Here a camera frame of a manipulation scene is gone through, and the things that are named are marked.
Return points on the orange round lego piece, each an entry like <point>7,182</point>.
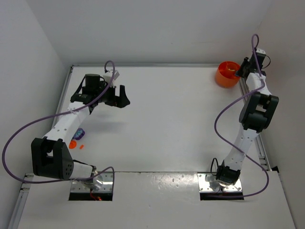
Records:
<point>72,144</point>

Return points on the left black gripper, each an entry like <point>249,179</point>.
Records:
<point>115,97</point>

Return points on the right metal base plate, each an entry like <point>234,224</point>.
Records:
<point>208,184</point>

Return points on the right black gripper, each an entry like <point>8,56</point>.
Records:
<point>243,69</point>

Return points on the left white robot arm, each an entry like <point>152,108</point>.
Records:
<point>50,155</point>

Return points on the metal base plate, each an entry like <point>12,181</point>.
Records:
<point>208,184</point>
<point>100,184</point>

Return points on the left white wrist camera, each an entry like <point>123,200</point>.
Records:
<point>108,75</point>

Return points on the purple round lego piece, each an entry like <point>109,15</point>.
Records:
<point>79,134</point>

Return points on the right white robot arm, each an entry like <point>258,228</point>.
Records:
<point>255,116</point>

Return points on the orange round divided container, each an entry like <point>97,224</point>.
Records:
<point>225,78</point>

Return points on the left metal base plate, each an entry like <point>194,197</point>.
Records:
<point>100,184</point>

